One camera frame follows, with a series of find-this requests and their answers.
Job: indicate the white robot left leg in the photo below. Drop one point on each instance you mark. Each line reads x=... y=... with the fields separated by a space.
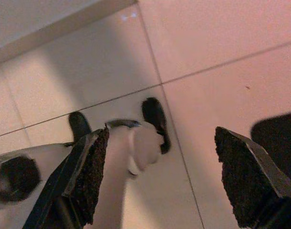
x=19 y=176

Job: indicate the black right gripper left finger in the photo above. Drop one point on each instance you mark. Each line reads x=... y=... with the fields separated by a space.
x=88 y=171

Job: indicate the black robot foot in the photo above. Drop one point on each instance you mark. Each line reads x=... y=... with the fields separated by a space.
x=154 y=117
x=79 y=125

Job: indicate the black floor mat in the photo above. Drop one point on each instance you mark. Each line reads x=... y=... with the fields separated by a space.
x=278 y=140

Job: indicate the black robot left foot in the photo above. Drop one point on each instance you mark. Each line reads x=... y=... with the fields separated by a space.
x=79 y=125

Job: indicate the black robot right foot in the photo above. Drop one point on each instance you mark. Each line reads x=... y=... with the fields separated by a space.
x=154 y=117

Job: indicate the white baseboard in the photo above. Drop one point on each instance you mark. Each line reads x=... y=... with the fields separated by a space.
x=64 y=27

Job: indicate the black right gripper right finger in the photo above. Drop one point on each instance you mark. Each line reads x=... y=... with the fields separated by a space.
x=243 y=181

